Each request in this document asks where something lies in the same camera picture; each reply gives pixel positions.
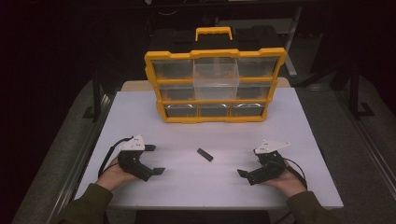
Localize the person's left hand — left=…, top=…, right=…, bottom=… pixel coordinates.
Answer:
left=95, top=156, right=138, bottom=191

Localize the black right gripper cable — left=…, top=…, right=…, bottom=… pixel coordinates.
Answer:
left=283, top=157, right=309, bottom=190

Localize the set of closed clear drawers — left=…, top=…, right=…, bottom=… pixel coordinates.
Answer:
left=151, top=57, right=278, bottom=119

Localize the yellow and black organizer cabinet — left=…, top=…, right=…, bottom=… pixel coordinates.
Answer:
left=144, top=25, right=288, bottom=124

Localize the clear plastic drawer box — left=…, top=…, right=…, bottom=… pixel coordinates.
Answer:
left=192, top=57, right=240, bottom=102

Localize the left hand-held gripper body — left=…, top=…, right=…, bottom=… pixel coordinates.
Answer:
left=117, top=134, right=151, bottom=180

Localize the aluminium rail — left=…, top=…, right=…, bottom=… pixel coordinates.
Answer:
left=335, top=89, right=396, bottom=195
left=54, top=92, right=117, bottom=217

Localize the grey metal table leg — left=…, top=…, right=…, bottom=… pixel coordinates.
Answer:
left=283, top=5, right=304, bottom=78

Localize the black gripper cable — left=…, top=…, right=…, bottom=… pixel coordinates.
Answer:
left=283, top=157, right=309, bottom=190
left=97, top=136, right=134, bottom=179

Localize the small black rectangular block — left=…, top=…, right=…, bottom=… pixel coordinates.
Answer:
left=196, top=147, right=215, bottom=162

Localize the black metal stand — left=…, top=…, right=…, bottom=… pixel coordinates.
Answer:
left=329, top=60, right=375, bottom=121
left=81, top=69, right=110, bottom=123

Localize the person's right hand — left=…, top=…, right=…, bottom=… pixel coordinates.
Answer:
left=262, top=159, right=308, bottom=199

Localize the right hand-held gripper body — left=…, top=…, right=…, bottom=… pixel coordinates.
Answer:
left=254, top=140, right=288, bottom=184

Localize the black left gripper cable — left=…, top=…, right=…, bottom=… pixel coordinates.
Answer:
left=97, top=136, right=134, bottom=179

